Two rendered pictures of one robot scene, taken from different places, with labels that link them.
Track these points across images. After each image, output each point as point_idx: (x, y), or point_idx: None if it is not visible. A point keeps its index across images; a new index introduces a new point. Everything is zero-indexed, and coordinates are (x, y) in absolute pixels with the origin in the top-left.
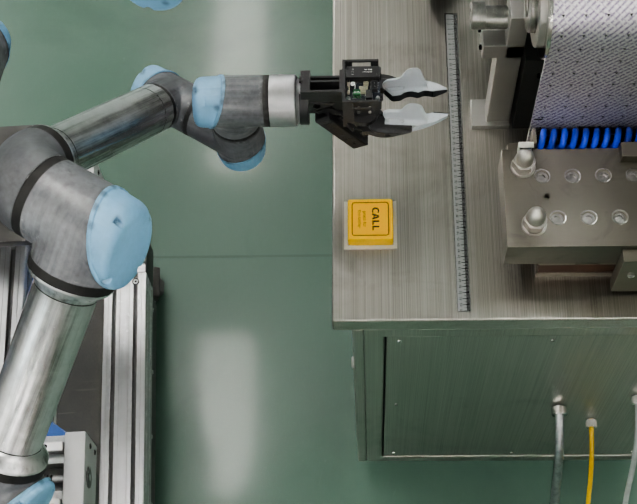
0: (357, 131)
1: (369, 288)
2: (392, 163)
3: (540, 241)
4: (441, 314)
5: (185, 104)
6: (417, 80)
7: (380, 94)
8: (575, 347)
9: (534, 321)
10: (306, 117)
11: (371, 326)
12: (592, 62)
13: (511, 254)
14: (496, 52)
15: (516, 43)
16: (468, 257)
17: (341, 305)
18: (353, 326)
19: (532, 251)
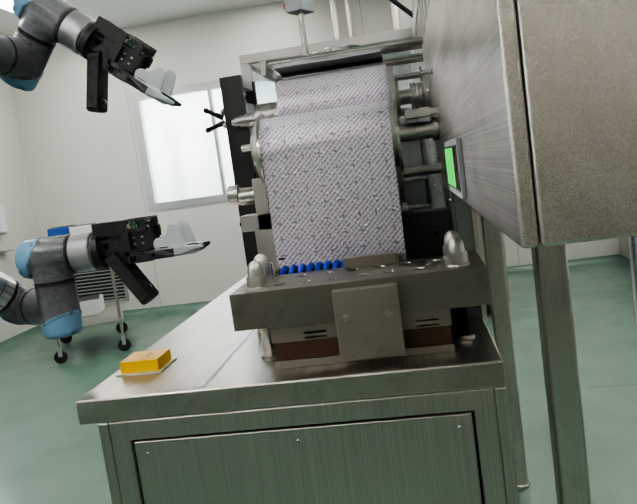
0: (142, 282)
1: (122, 387)
2: (185, 349)
3: (259, 290)
4: (177, 389)
5: (27, 290)
6: (187, 235)
7: (160, 248)
8: (328, 461)
9: (264, 388)
10: (94, 247)
11: (112, 412)
12: (300, 173)
13: (236, 309)
14: (251, 223)
15: (262, 209)
16: (220, 369)
17: (90, 395)
18: (96, 413)
19: (253, 301)
